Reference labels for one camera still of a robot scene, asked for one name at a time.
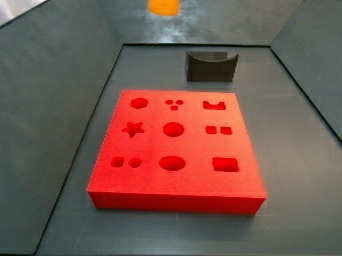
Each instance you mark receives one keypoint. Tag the dark grey cradle fixture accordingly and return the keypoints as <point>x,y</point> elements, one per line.
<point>210,66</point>

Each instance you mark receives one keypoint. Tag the yellow oval cylinder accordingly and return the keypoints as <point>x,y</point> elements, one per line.
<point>164,7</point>

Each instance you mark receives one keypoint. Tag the red foam shape board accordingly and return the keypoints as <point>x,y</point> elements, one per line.
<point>176,154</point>

